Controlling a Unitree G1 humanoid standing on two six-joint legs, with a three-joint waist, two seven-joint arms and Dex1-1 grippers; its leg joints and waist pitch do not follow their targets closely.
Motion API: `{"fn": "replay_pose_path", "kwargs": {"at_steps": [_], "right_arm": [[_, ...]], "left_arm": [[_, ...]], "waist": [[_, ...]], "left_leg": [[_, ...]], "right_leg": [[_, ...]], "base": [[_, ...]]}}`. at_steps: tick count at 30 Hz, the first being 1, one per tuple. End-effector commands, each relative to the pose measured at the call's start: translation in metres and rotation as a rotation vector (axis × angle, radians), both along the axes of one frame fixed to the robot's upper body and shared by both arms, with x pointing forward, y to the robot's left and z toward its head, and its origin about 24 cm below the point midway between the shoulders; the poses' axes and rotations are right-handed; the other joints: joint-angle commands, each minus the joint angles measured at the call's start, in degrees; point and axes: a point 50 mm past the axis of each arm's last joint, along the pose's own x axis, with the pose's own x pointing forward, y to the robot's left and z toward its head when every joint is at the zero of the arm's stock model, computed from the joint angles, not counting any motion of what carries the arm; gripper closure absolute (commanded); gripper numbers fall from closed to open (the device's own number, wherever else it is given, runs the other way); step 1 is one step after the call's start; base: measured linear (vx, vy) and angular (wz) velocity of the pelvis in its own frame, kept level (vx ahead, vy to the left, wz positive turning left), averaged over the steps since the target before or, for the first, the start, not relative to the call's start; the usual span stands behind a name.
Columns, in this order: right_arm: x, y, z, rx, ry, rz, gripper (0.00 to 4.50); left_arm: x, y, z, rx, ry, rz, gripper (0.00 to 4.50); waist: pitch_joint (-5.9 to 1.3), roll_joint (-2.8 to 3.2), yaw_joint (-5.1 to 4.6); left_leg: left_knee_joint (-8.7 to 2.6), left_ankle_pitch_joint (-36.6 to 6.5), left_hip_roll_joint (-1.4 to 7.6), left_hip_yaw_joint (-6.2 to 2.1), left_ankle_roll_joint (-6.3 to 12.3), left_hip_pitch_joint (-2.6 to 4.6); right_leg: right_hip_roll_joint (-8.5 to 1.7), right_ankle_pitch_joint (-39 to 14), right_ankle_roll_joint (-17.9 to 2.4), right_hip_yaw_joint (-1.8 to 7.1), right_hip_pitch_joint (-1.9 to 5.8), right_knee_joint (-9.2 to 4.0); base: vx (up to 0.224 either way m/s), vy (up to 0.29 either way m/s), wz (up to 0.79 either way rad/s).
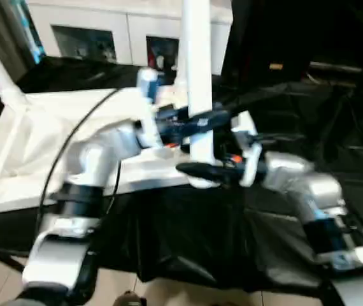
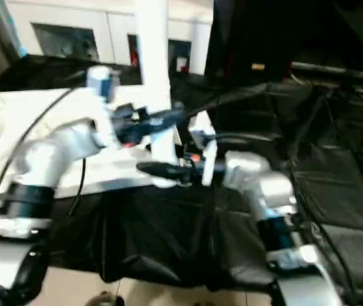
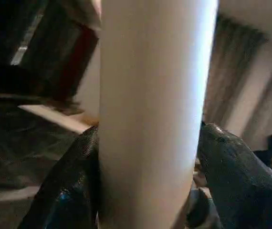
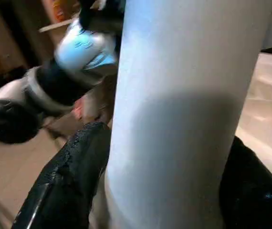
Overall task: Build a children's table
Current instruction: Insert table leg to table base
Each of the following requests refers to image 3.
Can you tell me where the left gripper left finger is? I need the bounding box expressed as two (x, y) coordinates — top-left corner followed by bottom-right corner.
(18, 125), (101, 229)

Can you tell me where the thin grey metal pole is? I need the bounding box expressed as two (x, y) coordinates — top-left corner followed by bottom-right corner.
(10, 12), (46, 66)

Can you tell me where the white plastic table leg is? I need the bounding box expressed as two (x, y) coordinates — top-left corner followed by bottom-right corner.
(97, 0), (219, 229)

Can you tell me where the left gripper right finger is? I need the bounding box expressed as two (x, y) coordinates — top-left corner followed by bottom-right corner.
(196, 122), (272, 229)

